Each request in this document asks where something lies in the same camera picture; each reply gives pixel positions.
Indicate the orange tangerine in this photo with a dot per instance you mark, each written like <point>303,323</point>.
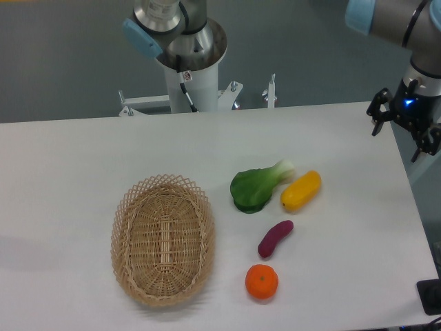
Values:
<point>261,281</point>

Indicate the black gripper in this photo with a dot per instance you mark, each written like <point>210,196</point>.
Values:
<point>411,111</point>

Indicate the yellow squash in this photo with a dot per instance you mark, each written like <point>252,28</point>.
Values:
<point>301,191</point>

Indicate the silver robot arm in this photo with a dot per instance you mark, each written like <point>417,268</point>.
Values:
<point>413,25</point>

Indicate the green bok choy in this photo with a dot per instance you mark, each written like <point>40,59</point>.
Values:
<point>252,189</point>

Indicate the purple sweet potato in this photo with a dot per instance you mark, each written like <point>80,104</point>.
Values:
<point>273,237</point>

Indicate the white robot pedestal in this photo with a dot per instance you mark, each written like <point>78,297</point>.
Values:
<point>189,46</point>

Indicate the black device at table edge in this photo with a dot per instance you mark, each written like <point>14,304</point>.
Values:
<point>429,293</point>

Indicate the oval wicker basket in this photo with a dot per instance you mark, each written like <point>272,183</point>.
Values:
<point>163,240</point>

